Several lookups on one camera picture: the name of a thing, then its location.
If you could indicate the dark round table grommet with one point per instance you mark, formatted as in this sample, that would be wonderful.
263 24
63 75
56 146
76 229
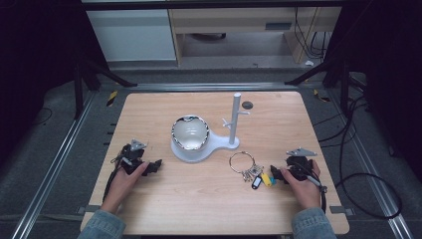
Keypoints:
247 105

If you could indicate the grey table bracket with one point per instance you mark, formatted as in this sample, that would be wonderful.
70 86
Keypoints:
87 209
341 210

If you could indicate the light wooden desk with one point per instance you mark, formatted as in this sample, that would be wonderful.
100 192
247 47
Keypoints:
239 18

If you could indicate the yellow black tape strip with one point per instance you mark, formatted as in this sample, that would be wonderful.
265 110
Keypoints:
112 98
321 96

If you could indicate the small white floor object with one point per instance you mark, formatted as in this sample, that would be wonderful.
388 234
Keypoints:
309 63

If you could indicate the black metal stand legs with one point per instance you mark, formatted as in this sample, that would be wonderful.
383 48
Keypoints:
79 86
343 79

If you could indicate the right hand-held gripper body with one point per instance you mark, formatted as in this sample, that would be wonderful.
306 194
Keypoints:
298 164

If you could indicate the aluminium floor rail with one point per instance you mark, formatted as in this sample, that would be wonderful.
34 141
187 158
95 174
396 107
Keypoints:
212 87
49 172
371 166

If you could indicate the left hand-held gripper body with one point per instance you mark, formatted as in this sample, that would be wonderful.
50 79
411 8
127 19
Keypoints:
132 155

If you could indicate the white cabinet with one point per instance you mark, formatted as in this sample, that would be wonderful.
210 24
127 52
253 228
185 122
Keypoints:
132 35

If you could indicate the white key stand with pegs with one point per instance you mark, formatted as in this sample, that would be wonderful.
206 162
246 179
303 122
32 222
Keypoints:
217 142

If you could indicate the person's right hand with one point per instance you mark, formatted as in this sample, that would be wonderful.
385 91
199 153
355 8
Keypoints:
307 192

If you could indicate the white bowl with silver rim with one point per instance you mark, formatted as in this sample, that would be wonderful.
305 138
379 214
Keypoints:
190 136

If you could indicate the person's left hand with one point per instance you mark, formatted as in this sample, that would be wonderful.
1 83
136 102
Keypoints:
121 187

